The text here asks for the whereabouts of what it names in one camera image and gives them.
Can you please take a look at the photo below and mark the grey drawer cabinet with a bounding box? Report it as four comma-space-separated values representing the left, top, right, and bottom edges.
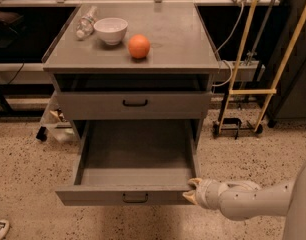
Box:
44, 2, 218, 136

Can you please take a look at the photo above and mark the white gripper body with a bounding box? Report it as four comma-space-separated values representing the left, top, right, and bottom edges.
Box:
195, 178, 228, 210

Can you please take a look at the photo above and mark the black cable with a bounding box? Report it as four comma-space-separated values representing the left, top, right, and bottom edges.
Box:
6, 62, 26, 87

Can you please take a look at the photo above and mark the white shoe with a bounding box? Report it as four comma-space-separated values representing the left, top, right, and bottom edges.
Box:
0, 220, 10, 240

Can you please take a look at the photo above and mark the orange fruit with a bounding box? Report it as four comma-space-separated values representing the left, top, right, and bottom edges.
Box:
128, 34, 150, 59

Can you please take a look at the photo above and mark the grey drawer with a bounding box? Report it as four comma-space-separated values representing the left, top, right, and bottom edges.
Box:
57, 92, 210, 120
56, 119, 199, 206

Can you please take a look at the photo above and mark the clear plastic water bottle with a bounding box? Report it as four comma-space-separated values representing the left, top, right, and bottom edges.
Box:
76, 6, 97, 40

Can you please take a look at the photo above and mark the grey top drawer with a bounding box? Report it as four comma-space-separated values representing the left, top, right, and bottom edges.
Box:
57, 92, 210, 120

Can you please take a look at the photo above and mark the yellow wooden ladder frame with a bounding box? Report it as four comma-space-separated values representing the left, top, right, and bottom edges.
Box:
212, 0, 306, 139

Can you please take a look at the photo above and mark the clear plastic storage bin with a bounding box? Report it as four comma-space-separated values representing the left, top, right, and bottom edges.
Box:
40, 93, 76, 142

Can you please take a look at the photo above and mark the grey wall shelf rail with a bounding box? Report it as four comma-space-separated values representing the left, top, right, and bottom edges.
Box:
213, 60, 265, 85

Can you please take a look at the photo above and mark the white ceramic bowl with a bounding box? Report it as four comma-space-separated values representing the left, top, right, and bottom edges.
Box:
94, 18, 128, 45

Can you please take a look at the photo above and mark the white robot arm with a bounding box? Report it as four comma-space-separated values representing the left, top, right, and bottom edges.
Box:
183, 162, 306, 240

